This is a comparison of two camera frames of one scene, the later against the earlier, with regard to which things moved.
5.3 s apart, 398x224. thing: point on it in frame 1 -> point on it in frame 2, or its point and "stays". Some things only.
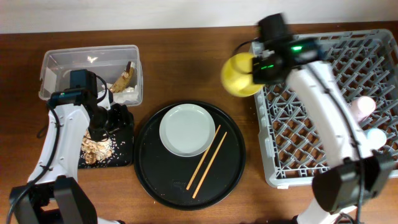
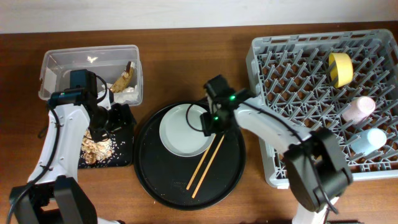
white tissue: (129, 95) stays
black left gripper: (122, 119) stays
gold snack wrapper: (122, 81) stays
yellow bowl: (237, 75) -> (341, 69)
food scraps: (93, 150) stays
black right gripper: (259, 75) -> (208, 124)
